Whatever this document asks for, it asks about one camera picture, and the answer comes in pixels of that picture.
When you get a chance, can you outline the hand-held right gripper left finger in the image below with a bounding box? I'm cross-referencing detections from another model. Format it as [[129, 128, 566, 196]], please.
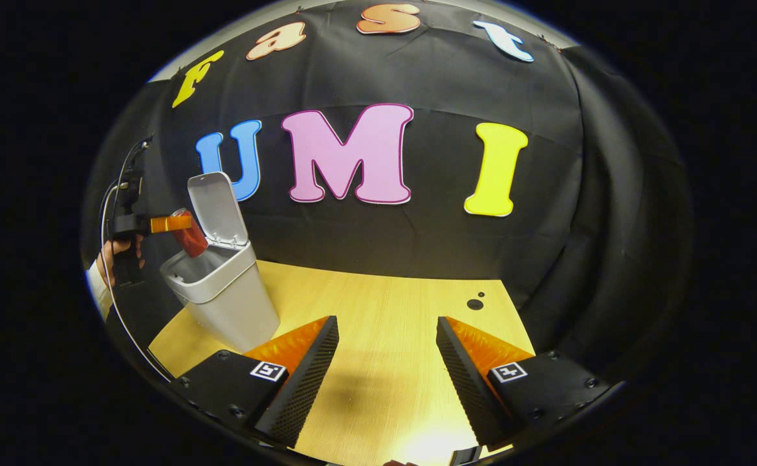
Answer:
[[170, 316, 340, 449]]

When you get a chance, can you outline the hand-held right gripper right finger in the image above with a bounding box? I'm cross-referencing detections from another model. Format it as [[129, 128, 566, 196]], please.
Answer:
[[435, 316, 612, 452]]

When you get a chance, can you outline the red pop can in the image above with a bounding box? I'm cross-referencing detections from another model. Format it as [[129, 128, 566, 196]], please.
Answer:
[[171, 208, 209, 258]]

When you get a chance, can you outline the wooden desktop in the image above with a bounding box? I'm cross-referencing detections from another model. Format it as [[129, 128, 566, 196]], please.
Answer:
[[149, 260, 538, 466]]

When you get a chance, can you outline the black backdrop cloth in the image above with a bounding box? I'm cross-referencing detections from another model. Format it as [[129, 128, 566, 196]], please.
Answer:
[[84, 0, 696, 389]]

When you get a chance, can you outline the thin black cable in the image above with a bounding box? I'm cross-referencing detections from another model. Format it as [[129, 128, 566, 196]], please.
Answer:
[[99, 137, 173, 383]]

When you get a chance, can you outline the white desktop garbage bin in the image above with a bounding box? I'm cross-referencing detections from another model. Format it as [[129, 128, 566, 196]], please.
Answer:
[[160, 172, 281, 353]]

